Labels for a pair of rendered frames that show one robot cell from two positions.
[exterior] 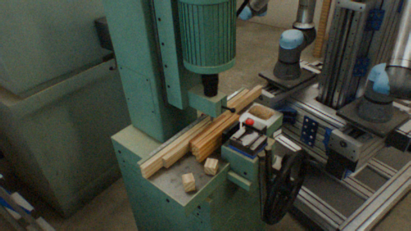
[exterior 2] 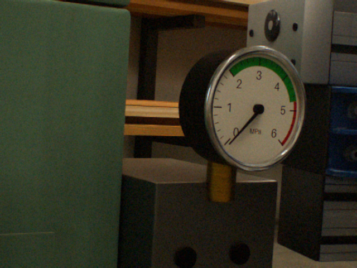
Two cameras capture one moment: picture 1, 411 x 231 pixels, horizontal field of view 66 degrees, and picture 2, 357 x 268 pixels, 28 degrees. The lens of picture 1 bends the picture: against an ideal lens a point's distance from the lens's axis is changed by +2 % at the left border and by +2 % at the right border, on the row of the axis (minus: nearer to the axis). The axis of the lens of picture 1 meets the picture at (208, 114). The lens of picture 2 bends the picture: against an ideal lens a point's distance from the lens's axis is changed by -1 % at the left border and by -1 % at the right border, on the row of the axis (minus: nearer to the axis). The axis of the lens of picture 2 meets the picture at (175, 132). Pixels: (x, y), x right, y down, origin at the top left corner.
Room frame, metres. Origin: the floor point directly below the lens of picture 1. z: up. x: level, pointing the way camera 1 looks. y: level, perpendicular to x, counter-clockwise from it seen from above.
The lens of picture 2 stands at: (0.64, -0.42, 0.66)
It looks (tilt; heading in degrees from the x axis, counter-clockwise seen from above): 3 degrees down; 17
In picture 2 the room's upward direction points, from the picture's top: 3 degrees clockwise
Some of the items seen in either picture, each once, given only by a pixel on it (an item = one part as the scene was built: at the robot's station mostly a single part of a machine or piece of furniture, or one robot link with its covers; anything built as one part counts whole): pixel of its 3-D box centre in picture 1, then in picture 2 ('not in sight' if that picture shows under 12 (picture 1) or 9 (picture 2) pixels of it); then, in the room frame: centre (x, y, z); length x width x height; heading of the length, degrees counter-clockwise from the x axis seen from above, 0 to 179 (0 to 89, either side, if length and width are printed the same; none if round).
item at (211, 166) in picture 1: (210, 166); not in sight; (0.74, 0.00, 0.92); 0.04 x 0.04 x 0.03; 73
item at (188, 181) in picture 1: (188, 182); not in sight; (0.67, 0.07, 0.92); 0.04 x 0.03 x 0.04; 15
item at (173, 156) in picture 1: (219, 120); not in sight; (0.98, -0.04, 0.92); 0.60 x 0.02 x 0.04; 138
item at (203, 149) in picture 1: (218, 136); not in sight; (0.86, -0.03, 0.94); 0.23 x 0.02 x 0.07; 138
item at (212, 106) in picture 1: (207, 101); not in sight; (0.96, 0.00, 1.03); 0.14 x 0.07 x 0.09; 48
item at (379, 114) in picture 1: (376, 104); not in sight; (1.12, -0.74, 0.87); 0.15 x 0.15 x 0.10
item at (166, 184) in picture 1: (228, 151); not in sight; (0.85, -0.07, 0.87); 0.61 x 0.30 x 0.06; 138
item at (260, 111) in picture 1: (261, 110); not in sight; (1.05, -0.22, 0.91); 0.10 x 0.07 x 0.02; 48
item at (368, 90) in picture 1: (385, 81); not in sight; (1.11, -0.75, 0.98); 0.13 x 0.12 x 0.14; 62
